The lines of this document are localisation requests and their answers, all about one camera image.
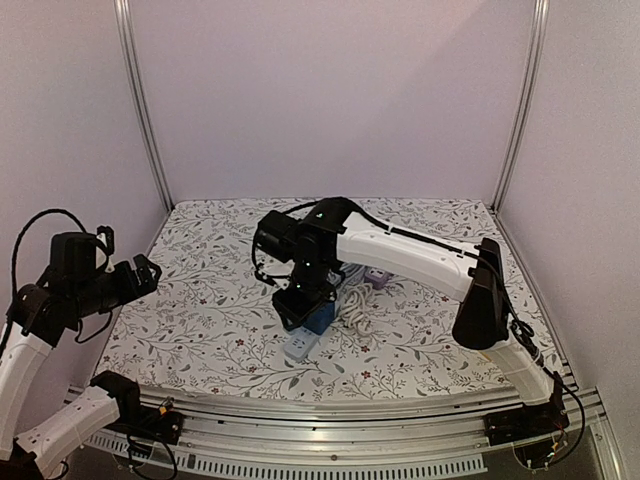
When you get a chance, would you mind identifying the grey-blue power strip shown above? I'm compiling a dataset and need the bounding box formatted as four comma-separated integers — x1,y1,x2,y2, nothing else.
283,327,320,362

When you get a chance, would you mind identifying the left aluminium frame post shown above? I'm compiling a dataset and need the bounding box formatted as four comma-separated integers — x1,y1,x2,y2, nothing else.
114,0,175,213

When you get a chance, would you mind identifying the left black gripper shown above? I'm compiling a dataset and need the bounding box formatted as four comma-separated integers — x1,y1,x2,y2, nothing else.
71,252,162,317

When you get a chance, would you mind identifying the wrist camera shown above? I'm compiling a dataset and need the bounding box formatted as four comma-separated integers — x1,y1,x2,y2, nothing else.
254,210,299,263
49,226,115,282

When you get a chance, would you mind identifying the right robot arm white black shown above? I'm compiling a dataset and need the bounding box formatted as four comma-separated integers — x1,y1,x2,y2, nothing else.
254,197,565,436

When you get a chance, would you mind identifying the right aluminium frame post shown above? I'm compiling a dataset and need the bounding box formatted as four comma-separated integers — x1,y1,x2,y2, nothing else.
490,0,550,215

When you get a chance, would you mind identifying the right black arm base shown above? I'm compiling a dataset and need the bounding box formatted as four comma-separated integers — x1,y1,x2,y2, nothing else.
483,402,570,446

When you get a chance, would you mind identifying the floral patterned table mat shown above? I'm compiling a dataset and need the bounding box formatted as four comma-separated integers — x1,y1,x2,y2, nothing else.
99,198,561,404

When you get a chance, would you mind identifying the blue cube socket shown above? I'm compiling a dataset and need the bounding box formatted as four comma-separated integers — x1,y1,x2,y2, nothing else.
302,302,336,336

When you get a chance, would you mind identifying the purple power strip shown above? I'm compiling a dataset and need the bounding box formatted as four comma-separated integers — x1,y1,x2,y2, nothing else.
363,267,392,290

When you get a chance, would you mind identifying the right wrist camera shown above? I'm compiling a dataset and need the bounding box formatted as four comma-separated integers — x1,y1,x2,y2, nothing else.
254,210,299,263

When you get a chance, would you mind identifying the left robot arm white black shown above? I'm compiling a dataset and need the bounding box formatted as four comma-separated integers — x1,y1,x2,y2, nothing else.
1,225,162,479

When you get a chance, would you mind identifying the aluminium frame post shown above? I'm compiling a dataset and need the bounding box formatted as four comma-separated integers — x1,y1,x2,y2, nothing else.
114,0,175,213
490,0,550,215

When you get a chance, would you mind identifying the aluminium front rail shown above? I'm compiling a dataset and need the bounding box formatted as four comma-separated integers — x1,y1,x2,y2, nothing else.
68,388,625,479

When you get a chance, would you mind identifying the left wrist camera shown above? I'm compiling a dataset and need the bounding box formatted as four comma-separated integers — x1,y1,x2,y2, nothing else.
49,226,115,282

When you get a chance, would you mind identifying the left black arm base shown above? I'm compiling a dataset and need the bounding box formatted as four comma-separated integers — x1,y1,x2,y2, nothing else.
106,396,185,446

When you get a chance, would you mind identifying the white coiled power cable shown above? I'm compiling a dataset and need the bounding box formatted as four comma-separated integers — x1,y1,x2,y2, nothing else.
335,282,375,337

